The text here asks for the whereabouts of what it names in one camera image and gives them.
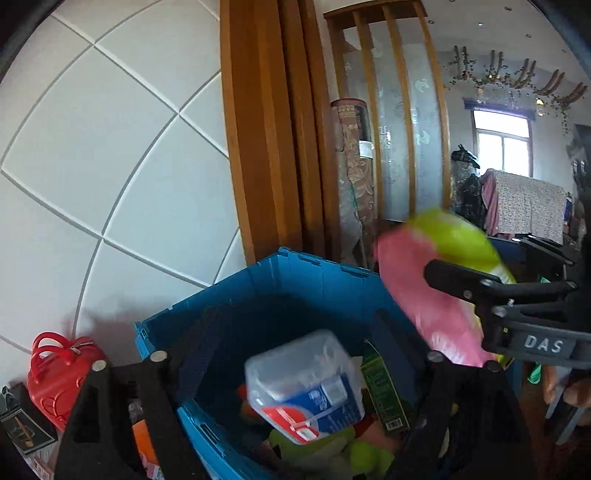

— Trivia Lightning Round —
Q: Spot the rolled patterned carpet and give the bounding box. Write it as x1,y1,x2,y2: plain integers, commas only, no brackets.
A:
331,97,377,269

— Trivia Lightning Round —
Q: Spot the blue plastic storage crate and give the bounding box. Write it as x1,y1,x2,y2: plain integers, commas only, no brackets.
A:
134,246,463,480

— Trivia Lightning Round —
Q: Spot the floral cloth on rack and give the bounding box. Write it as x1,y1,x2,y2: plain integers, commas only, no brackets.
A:
480,169,567,244

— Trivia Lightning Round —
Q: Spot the window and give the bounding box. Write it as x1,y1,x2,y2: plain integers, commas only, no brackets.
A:
472,109,533,177

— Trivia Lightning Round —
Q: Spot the red plastic handbag case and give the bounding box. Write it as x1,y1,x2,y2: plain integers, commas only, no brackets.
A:
27,332,107,432

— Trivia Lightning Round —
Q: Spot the dark gift box gold handle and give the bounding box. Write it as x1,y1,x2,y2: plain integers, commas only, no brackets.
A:
1,383,58,455

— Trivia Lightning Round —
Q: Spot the wooden door frame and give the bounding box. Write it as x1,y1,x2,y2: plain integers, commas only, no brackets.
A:
219,1,341,264

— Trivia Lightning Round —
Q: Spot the green carton box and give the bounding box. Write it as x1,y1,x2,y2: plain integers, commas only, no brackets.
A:
361,339,410,434

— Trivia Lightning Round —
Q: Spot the pink green plush toy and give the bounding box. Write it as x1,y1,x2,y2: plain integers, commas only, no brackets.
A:
374,209,516,367

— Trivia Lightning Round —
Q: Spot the person right hand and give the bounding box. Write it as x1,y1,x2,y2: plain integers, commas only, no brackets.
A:
542,366,591,408

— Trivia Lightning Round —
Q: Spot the clear plastic container blue label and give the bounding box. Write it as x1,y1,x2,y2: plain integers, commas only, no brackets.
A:
245,330,365,445

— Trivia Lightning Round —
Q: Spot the wooden glass partition screen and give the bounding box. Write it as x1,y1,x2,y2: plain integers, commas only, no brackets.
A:
324,1,452,221

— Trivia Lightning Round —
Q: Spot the green frog plush toy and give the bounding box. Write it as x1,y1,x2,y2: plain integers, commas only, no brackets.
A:
266,427,394,479

